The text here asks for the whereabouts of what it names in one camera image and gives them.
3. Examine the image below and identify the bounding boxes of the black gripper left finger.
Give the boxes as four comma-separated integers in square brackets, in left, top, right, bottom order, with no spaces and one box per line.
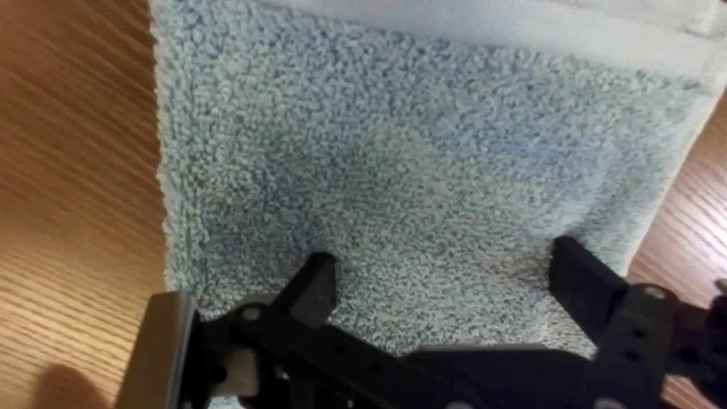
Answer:
[224,250,341,359]

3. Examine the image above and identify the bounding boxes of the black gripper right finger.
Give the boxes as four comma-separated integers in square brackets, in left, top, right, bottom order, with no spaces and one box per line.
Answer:
[548,234,683,366]

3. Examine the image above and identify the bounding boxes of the blue towel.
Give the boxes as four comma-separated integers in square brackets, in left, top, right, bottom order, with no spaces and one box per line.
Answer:
[147,0,727,361]

